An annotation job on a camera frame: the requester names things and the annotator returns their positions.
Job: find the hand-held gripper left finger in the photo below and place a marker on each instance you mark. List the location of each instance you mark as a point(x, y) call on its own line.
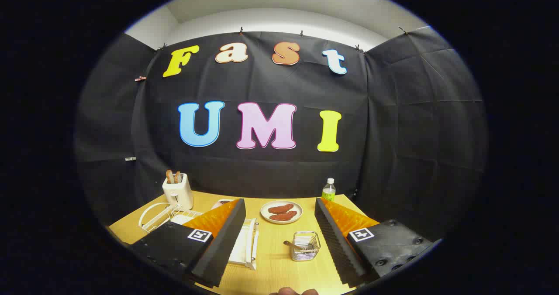
point(220, 247)

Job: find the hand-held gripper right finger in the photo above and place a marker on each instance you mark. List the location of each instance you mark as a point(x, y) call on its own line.
point(338, 247)

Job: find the metal spoon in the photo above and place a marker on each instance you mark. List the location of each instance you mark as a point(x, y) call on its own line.
point(290, 244)

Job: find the white divided seed dish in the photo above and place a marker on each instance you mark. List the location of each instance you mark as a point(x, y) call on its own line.
point(220, 203)

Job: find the white plate with meat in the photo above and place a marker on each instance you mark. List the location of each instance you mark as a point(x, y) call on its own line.
point(299, 211)

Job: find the green label plastic bottle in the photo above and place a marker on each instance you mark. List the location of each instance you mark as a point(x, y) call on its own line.
point(328, 192)

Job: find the red meat piece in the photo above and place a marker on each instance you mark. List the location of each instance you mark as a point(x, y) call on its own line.
point(281, 208)
point(283, 216)

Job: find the white toaster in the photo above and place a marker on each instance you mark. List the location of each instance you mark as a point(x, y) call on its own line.
point(179, 194)

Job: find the toasted bread slice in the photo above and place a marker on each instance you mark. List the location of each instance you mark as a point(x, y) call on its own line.
point(169, 176)
point(177, 177)

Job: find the black backdrop cloth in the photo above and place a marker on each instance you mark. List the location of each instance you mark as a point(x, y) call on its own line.
point(262, 173)

